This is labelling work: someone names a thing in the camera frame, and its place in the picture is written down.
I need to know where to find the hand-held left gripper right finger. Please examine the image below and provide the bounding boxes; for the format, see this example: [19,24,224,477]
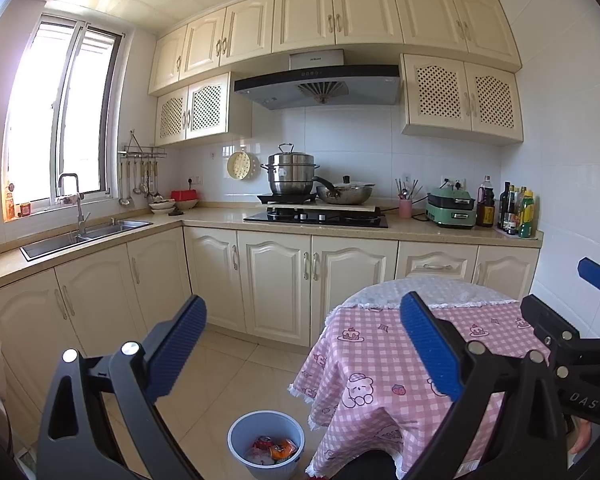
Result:
[400,291,567,480]

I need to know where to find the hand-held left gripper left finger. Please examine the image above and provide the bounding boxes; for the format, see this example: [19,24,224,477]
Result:
[37,294,208,480]

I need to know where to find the blue plastic bin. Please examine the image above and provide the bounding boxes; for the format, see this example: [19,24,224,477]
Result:
[227,411,306,480]

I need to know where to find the orange snack packet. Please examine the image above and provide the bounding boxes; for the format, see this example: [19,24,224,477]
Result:
[270,438,299,461]

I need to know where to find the person's right hand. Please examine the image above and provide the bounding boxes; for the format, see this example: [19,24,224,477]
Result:
[567,419,595,456]

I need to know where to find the pink checked tablecloth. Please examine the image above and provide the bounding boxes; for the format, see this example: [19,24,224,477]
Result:
[287,305,556,480]

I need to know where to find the green bottle yellow cap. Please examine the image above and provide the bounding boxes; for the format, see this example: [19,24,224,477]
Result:
[519,190,536,239]

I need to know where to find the cream base cabinet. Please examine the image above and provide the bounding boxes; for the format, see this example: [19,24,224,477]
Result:
[0,207,542,441]

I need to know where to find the dark glass bottle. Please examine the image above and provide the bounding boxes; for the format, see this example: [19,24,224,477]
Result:
[498,181,511,231]

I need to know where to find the large soy sauce bottle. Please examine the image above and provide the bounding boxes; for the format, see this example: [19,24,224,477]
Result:
[476,176,497,227]

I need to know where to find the green electric cooker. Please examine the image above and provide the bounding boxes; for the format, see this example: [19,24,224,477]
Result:
[425,187,477,229]

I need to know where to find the person's dark trousers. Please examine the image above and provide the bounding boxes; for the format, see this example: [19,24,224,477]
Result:
[325,450,398,480]

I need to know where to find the steel double sink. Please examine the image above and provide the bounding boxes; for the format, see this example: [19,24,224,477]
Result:
[20,219,154,262]

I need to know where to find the steel hanging spatula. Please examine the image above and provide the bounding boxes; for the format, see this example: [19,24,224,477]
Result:
[145,157,163,204]

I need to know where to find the steel ladle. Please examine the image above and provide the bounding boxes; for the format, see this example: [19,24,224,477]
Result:
[118,157,131,206]

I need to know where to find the bundle of chopsticks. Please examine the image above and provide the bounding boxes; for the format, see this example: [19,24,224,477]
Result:
[394,177,425,201]

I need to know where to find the black gas stove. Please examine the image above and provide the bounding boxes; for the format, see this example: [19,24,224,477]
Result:
[243,208,389,229]

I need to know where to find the steel faucet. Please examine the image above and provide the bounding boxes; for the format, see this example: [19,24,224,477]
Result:
[57,173,92,235]

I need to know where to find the steel wok with lid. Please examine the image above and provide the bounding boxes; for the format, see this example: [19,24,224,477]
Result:
[312,175,377,205]

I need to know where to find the black induction cooker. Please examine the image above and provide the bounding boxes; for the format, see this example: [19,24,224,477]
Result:
[256,191,320,205]

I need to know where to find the yellow perforated steamer plate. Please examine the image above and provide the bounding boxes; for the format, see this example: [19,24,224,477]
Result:
[226,151,252,181]

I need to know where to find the steel utensil rack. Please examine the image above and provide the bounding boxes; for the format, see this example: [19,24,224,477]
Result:
[119,130,167,159]

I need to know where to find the steel steamer pot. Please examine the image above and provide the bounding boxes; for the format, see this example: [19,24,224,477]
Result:
[261,143,322,196]

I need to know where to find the wide lattice door cabinet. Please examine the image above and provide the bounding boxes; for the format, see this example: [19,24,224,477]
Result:
[400,53,525,147]

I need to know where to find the small lattice door cabinet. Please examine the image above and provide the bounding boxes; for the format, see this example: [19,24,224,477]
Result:
[154,72,253,147]

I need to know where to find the sliding window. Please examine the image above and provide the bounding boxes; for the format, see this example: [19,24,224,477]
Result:
[2,14,128,221]

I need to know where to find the grey range hood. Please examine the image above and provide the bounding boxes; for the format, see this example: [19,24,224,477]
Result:
[233,49,401,111]

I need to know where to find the cream upper wall cabinet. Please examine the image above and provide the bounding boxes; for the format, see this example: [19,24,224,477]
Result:
[147,0,523,96]

